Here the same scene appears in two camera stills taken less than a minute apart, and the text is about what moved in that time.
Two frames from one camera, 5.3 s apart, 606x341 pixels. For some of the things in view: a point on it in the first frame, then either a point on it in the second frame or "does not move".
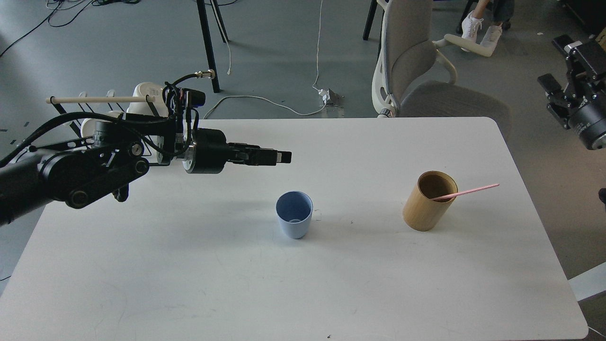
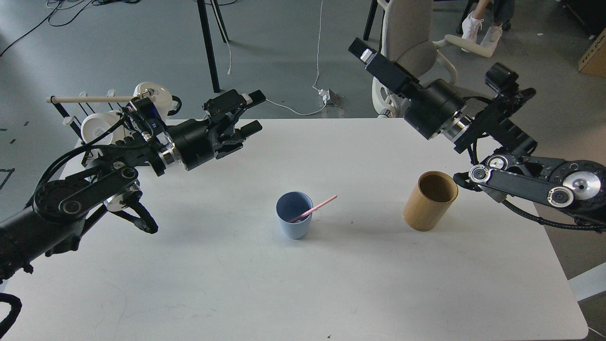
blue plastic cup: (294, 209) does not move
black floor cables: (94, 3) does not move
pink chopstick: (477, 188) → (308, 212)
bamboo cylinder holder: (420, 212) does not move
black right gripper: (588, 75) → (429, 107)
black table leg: (203, 17) does not move
